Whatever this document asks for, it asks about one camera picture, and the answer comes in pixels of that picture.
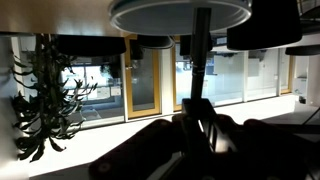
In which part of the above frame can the green potted plant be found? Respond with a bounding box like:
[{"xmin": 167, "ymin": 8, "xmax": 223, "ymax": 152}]
[{"xmin": 11, "ymin": 34, "xmax": 97, "ymax": 162}]

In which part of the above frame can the yellow framed glass door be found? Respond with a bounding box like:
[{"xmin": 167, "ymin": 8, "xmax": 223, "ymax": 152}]
[{"xmin": 124, "ymin": 35, "xmax": 161, "ymax": 119}]

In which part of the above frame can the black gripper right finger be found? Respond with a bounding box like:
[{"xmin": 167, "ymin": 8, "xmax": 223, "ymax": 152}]
[{"xmin": 199, "ymin": 99, "xmax": 320, "ymax": 180}]

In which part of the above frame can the blue plastic cup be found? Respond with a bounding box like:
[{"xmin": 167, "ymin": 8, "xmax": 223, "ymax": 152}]
[{"xmin": 108, "ymin": 0, "xmax": 252, "ymax": 36}]

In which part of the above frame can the dark grey pen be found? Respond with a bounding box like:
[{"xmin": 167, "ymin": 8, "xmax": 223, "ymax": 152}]
[{"xmin": 191, "ymin": 8, "xmax": 211, "ymax": 99}]

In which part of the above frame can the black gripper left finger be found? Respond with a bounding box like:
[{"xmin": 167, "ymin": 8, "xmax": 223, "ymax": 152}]
[{"xmin": 88, "ymin": 99, "xmax": 200, "ymax": 180}]

